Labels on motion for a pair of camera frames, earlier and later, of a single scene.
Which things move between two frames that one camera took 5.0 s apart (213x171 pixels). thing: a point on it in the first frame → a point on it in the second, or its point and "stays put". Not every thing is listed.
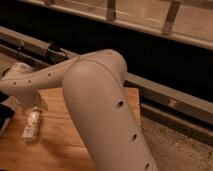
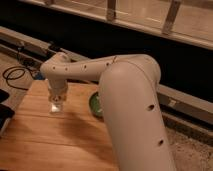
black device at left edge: x=6 y=112 stays put
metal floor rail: x=185 y=111 stays put
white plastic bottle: x=32 y=125 → x=56 y=108
